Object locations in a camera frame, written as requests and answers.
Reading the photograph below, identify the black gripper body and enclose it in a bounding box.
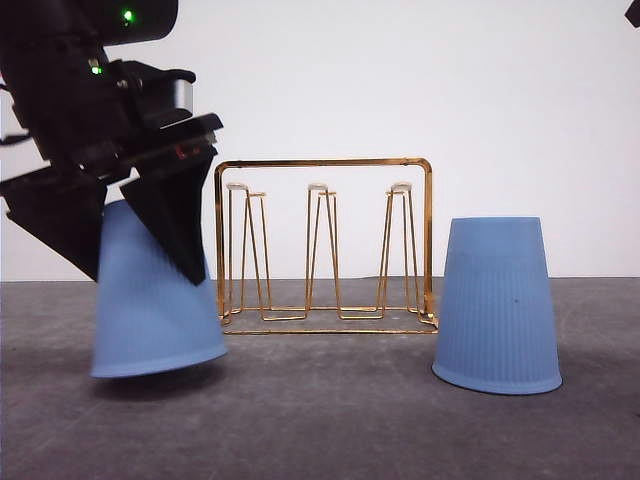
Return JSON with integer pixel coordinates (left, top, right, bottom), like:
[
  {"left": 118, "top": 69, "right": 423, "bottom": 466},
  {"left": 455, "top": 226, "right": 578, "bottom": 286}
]
[{"left": 0, "top": 35, "right": 224, "bottom": 181}]

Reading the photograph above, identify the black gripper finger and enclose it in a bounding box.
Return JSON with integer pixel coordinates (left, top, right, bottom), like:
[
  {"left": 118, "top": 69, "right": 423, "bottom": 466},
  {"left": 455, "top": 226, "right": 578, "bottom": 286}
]
[
  {"left": 119, "top": 154, "right": 217, "bottom": 285},
  {"left": 0, "top": 166, "right": 108, "bottom": 281}
]

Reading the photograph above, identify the blue plastic cup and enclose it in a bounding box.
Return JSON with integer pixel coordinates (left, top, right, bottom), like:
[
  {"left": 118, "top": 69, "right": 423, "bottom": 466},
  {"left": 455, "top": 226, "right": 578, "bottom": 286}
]
[
  {"left": 431, "top": 216, "right": 563, "bottom": 395},
  {"left": 90, "top": 199, "right": 228, "bottom": 378}
]

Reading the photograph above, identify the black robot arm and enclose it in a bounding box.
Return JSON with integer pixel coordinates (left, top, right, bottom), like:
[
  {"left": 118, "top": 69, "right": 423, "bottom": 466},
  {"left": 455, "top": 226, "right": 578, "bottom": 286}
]
[
  {"left": 0, "top": 0, "right": 223, "bottom": 285},
  {"left": 624, "top": 0, "right": 640, "bottom": 27}
]

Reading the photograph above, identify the gold wire cup rack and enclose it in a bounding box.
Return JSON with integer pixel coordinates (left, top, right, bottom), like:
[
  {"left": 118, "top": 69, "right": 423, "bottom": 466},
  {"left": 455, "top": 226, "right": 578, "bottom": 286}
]
[{"left": 215, "top": 157, "right": 439, "bottom": 335}]

